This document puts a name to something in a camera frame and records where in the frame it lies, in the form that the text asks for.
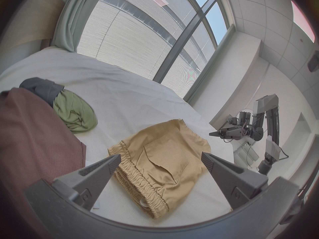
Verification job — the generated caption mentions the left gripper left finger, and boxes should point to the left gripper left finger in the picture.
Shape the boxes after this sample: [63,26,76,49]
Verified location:
[52,154,122,211]

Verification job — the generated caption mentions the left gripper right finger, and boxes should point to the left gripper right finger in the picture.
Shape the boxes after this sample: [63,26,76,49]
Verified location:
[201,152,269,212]

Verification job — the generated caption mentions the tan shorts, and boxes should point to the tan shorts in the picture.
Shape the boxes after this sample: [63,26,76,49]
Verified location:
[108,119,212,219]

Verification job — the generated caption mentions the bed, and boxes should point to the bed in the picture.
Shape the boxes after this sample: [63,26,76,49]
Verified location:
[0,0,236,230]

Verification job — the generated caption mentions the brown shorts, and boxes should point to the brown shorts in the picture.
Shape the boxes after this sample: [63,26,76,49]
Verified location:
[0,87,87,236]

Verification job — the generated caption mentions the green garment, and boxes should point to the green garment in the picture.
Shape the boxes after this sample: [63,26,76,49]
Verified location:
[53,89,98,134]

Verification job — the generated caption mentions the black garment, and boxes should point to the black garment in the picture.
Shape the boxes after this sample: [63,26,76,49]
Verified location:
[19,77,65,106]

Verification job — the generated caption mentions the window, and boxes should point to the window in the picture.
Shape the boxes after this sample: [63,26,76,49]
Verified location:
[75,0,236,104]

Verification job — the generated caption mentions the grey-green curtain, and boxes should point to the grey-green curtain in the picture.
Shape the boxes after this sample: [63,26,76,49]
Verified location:
[51,0,105,52]

